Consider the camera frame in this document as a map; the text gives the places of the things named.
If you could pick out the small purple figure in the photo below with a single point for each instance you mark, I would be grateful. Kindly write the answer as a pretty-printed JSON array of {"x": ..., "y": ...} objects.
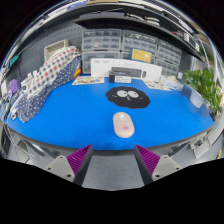
[{"x": 14, "y": 86}]

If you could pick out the checked and dotted cloth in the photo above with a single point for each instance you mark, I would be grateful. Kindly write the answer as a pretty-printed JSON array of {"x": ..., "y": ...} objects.
[{"x": 50, "y": 76}]

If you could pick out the white woven basket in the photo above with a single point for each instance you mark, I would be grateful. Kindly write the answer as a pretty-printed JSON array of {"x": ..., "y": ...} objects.
[{"x": 56, "y": 49}]

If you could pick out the black googly-eyed mouse pad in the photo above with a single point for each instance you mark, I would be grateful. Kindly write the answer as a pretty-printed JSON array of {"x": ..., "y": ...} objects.
[{"x": 128, "y": 98}]

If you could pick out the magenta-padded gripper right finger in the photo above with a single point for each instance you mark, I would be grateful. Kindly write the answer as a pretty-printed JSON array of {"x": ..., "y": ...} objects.
[{"x": 168, "y": 165}]

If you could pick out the yellow box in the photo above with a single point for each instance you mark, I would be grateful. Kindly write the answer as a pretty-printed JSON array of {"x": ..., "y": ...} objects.
[{"x": 141, "y": 55}]

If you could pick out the pink computer mouse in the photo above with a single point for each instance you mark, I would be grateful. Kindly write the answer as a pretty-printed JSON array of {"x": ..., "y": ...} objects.
[{"x": 123, "y": 125}]

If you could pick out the white and blue tissue box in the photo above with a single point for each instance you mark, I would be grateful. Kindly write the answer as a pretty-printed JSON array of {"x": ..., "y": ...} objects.
[{"x": 174, "y": 84}]

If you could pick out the small black box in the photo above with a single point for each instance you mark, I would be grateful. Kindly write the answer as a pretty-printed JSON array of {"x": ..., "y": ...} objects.
[{"x": 120, "y": 78}]

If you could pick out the colourful sticker sheet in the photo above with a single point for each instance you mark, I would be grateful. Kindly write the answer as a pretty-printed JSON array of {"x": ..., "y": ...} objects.
[
  {"x": 87, "y": 80},
  {"x": 156, "y": 85}
]

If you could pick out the dark wall shelf unit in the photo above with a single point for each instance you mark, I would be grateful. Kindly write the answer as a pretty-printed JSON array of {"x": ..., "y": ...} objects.
[{"x": 110, "y": 23}]

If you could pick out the green potted plant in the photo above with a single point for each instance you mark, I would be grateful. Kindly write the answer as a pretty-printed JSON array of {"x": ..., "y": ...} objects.
[{"x": 201, "y": 83}]

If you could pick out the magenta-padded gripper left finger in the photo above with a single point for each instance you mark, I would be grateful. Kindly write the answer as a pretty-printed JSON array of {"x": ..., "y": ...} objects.
[{"x": 56, "y": 165}]

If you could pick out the long white keyboard box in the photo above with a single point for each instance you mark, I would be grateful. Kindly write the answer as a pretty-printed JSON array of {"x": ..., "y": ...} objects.
[{"x": 100, "y": 66}]

